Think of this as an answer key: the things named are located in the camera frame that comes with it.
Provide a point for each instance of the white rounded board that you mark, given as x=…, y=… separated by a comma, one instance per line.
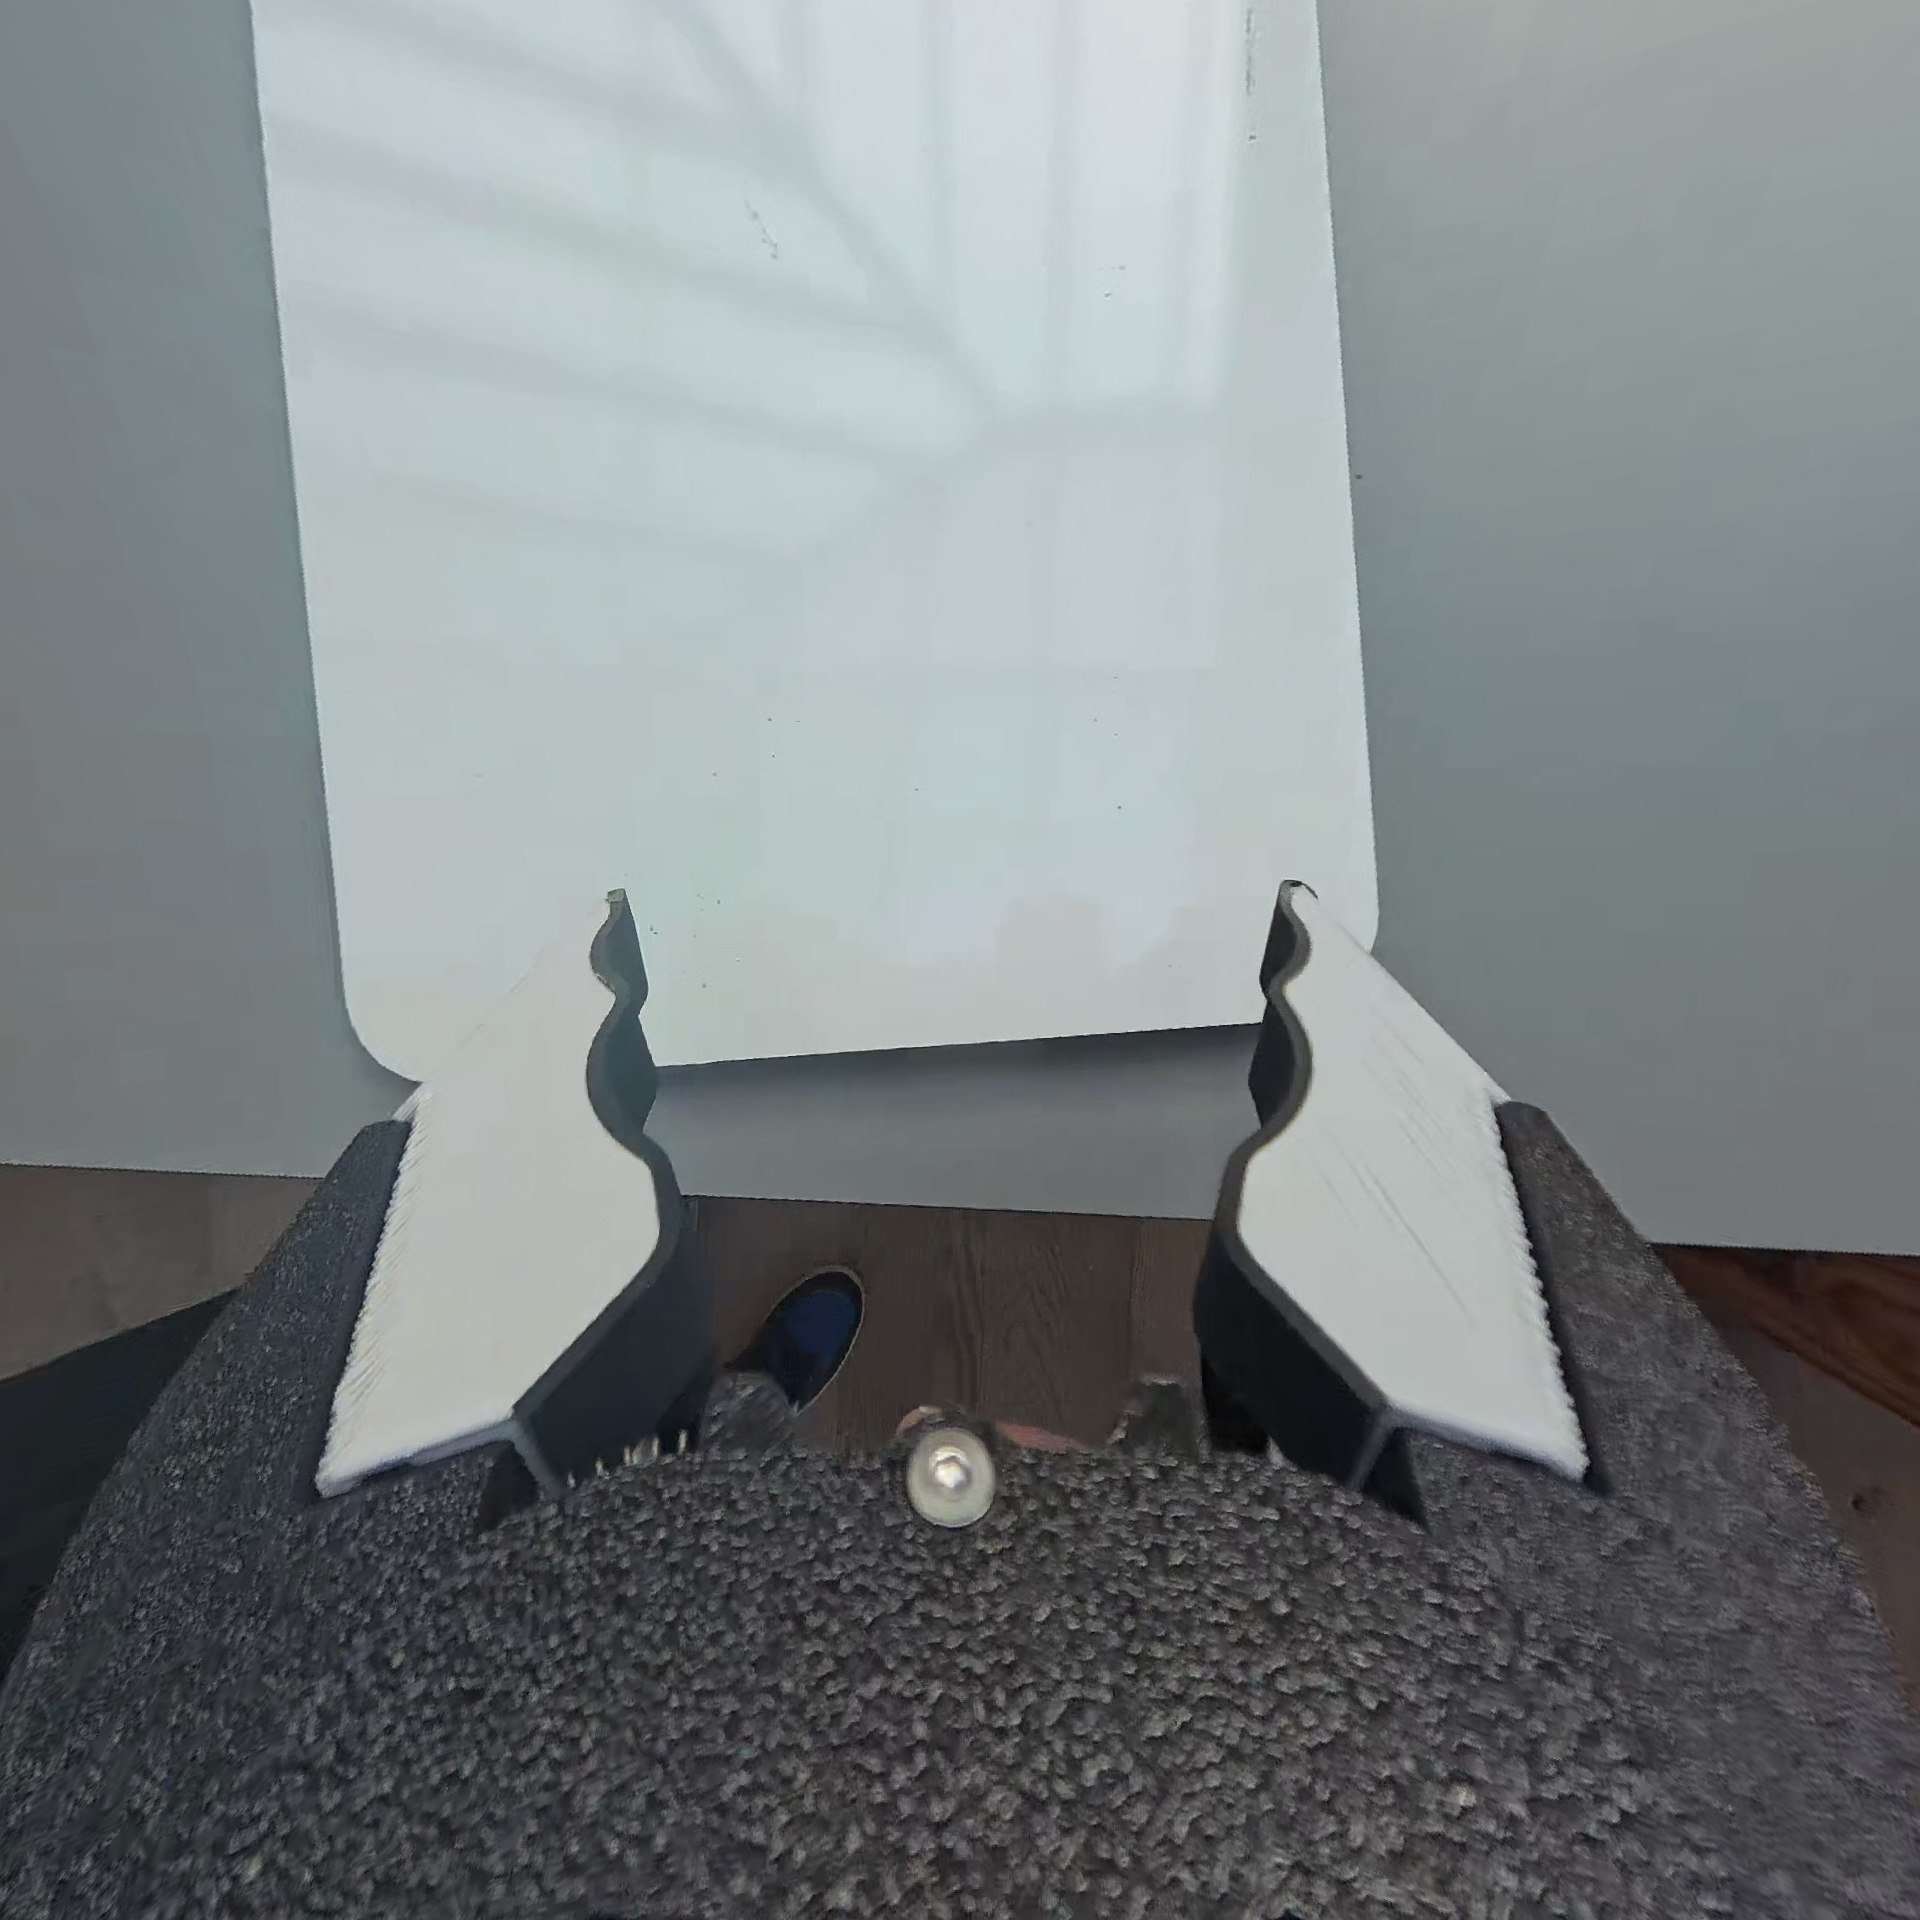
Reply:
x=824, y=524

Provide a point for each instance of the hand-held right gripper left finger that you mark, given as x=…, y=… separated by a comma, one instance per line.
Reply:
x=510, y=1245

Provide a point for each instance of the blue black shoe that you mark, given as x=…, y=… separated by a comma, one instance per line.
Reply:
x=819, y=1329

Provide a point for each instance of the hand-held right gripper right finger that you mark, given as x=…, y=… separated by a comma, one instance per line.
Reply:
x=1394, y=1245

